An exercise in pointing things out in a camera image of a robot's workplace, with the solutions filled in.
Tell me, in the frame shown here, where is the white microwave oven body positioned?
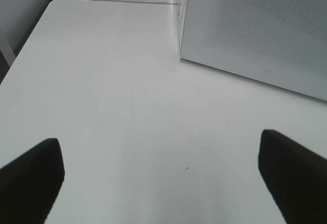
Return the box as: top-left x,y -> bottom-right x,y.
173,0 -> 188,54

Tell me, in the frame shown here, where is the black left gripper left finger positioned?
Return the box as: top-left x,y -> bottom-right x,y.
1,138 -> 65,223

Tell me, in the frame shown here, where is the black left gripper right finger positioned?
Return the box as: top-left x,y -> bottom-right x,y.
258,130 -> 326,223

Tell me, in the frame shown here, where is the white microwave door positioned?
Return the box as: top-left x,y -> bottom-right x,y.
180,0 -> 326,100

